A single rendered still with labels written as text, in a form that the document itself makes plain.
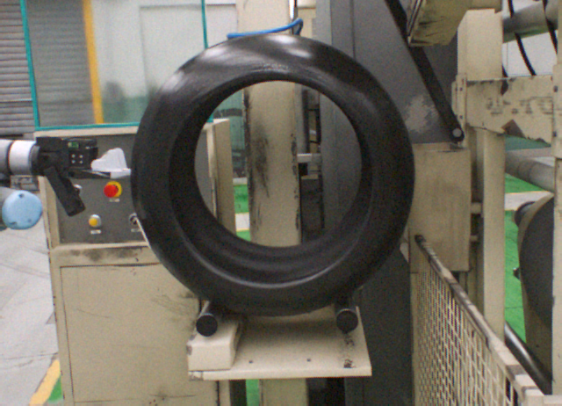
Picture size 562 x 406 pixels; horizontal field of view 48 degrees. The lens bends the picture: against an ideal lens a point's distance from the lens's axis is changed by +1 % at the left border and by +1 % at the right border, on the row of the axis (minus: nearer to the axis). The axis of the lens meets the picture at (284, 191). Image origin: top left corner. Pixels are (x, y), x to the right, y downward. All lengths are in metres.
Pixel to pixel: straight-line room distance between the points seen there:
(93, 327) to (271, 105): 0.98
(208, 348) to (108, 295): 0.84
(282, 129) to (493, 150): 0.51
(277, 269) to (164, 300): 0.62
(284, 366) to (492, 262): 0.59
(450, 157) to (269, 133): 0.44
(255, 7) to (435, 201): 0.63
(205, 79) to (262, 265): 0.52
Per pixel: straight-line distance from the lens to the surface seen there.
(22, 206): 1.32
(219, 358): 1.31
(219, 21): 10.32
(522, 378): 0.85
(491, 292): 1.64
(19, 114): 10.58
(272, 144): 1.57
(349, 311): 1.27
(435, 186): 1.53
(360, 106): 1.20
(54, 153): 1.42
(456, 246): 1.57
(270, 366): 1.33
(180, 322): 2.07
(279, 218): 1.59
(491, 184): 1.58
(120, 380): 2.19
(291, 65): 1.20
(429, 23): 1.39
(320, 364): 1.33
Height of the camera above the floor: 1.36
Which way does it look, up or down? 9 degrees down
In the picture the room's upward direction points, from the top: 3 degrees counter-clockwise
